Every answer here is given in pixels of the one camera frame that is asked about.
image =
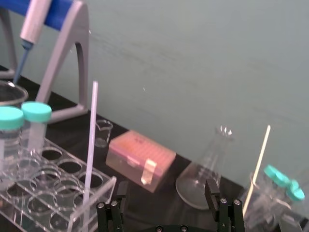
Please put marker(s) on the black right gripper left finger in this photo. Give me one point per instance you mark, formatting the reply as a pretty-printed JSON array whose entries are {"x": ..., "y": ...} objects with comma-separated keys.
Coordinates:
[{"x": 111, "y": 217}]

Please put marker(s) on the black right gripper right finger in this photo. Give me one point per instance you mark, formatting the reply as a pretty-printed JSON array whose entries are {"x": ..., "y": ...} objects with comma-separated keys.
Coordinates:
[{"x": 229, "y": 217}]

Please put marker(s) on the clear beaker holding rod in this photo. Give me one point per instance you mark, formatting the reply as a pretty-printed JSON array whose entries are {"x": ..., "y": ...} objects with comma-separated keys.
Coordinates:
[{"x": 260, "y": 205}]

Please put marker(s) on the cream white stirring rod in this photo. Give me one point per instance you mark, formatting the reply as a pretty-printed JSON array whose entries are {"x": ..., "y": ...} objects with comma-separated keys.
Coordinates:
[{"x": 259, "y": 164}]

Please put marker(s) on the translucent glass stirring rod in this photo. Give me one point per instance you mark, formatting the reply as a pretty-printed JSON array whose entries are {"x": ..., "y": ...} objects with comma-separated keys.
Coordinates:
[{"x": 91, "y": 145}]

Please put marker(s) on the clear glass conical flask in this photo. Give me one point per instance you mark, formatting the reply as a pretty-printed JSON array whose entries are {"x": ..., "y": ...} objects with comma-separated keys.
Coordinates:
[{"x": 205, "y": 178}]

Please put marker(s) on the clear acrylic tube rack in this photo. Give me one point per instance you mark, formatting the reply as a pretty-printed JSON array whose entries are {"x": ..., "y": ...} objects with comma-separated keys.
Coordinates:
[{"x": 60, "y": 193}]

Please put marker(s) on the clear tube with teal cap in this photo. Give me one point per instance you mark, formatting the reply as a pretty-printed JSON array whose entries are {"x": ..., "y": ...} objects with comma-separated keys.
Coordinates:
[
  {"x": 36, "y": 116},
  {"x": 9, "y": 123},
  {"x": 276, "y": 175},
  {"x": 295, "y": 191}
]

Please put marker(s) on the pink pipette tip box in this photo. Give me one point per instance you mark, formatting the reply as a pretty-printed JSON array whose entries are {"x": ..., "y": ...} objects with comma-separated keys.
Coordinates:
[{"x": 142, "y": 159}]

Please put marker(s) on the small clear glass beaker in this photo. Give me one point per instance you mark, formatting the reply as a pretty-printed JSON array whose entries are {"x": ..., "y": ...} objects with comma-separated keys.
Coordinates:
[{"x": 103, "y": 134}]

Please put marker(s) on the large clear glass beaker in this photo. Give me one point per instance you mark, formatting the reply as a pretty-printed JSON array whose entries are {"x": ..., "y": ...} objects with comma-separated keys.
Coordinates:
[{"x": 14, "y": 96}]

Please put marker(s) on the grey pipette stand, blue bar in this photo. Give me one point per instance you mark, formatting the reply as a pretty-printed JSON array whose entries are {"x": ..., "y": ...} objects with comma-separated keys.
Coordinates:
[{"x": 70, "y": 41}]

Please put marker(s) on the grey pipette with blue tip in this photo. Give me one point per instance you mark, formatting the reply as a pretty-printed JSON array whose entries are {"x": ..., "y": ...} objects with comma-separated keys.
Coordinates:
[{"x": 32, "y": 24}]

